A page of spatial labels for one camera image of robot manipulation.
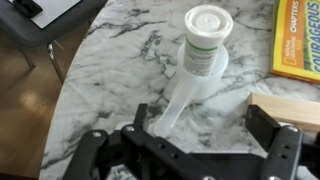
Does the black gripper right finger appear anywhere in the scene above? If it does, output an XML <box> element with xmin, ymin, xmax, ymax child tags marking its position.
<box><xmin>245</xmin><ymin>104</ymin><xmax>320</xmax><ymax>180</ymax></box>

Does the grey upholstered chair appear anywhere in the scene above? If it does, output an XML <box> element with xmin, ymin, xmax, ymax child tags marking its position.
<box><xmin>0</xmin><ymin>0</ymin><xmax>109</xmax><ymax>85</ymax></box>

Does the small black device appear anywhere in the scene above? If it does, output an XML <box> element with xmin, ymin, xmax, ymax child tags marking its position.
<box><xmin>13</xmin><ymin>0</ymin><xmax>44</xmax><ymax>19</ymax></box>

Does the translucent plastic measuring cup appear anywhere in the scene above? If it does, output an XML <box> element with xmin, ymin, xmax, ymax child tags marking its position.
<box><xmin>153</xmin><ymin>41</ymin><xmax>230</xmax><ymax>138</ymax></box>

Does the wooden block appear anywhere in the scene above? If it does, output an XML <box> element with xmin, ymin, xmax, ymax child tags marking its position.
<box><xmin>246</xmin><ymin>92</ymin><xmax>320</xmax><ymax>133</ymax></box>

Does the yellow Courageous Canine book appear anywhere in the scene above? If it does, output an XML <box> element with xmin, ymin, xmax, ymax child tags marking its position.
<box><xmin>270</xmin><ymin>0</ymin><xmax>320</xmax><ymax>84</ymax></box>

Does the white paper sheet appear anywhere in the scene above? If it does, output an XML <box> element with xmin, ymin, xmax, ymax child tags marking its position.
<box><xmin>8</xmin><ymin>0</ymin><xmax>83</xmax><ymax>30</ymax></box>

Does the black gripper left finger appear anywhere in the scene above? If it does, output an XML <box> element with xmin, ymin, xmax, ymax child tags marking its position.
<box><xmin>63</xmin><ymin>103</ymin><xmax>208</xmax><ymax>180</ymax></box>

